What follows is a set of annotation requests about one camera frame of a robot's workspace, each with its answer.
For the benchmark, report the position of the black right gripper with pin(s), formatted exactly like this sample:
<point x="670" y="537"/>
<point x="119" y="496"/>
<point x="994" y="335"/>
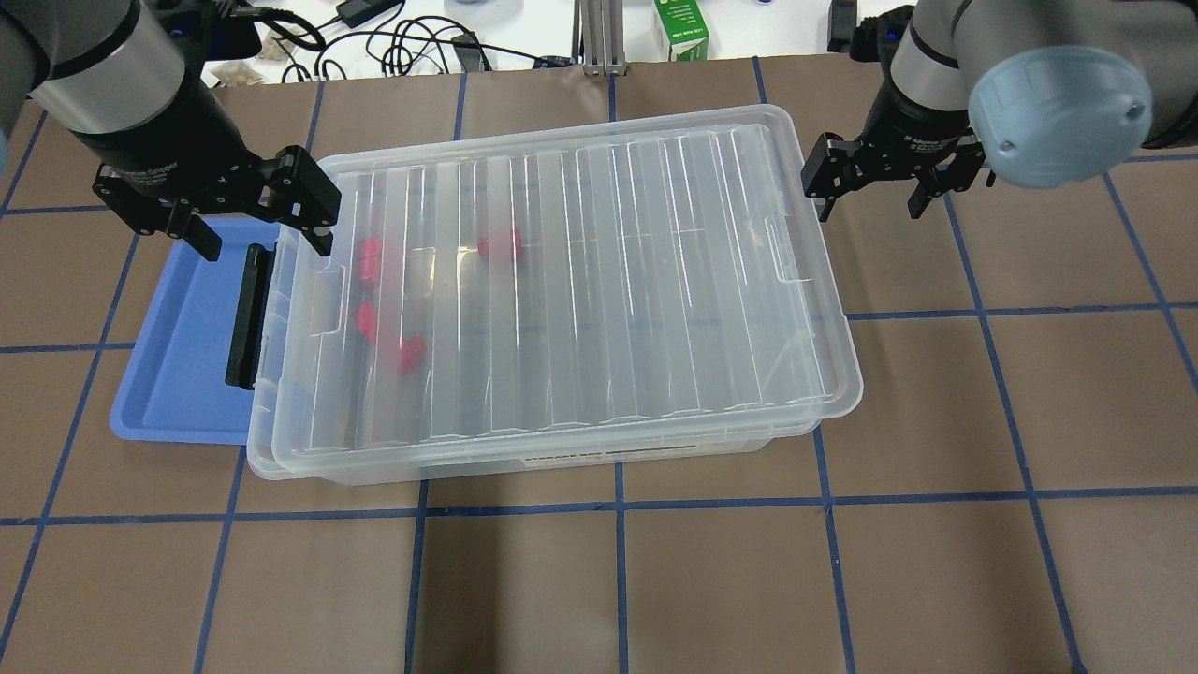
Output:
<point x="921" y="128"/>

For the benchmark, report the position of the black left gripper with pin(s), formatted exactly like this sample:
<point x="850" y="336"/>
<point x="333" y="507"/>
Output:
<point x="159" y="139"/>

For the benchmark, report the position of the clear plastic box lid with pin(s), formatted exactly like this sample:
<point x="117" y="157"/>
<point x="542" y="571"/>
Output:
<point x="704" y="166"/>

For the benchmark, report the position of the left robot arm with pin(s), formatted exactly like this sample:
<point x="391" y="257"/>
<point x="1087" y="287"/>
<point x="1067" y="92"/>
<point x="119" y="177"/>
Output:
<point x="110" y="73"/>

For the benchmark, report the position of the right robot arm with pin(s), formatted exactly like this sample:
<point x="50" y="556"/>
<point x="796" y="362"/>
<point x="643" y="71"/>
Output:
<point x="1040" y="93"/>

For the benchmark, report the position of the red block upper pair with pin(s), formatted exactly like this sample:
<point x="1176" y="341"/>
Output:
<point x="370" y="257"/>

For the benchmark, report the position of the blue plastic tray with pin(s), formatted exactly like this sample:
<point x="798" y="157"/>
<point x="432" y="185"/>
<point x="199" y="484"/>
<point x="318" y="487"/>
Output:
<point x="174" y="387"/>

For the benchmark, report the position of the clear plastic storage box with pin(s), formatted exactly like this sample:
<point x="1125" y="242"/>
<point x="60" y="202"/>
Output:
<point x="604" y="342"/>

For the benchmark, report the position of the black power adapter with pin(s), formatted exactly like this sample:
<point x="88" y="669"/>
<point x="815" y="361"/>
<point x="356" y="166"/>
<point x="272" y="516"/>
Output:
<point x="355" y="13"/>

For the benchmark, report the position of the green white carton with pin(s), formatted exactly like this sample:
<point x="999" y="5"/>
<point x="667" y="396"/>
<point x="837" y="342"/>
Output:
<point x="683" y="30"/>

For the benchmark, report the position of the black box latch handle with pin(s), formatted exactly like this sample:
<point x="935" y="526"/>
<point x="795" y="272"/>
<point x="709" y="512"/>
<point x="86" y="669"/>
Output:
<point x="246" y="338"/>

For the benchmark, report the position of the aluminium frame post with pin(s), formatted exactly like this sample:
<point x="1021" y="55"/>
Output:
<point x="598" y="38"/>

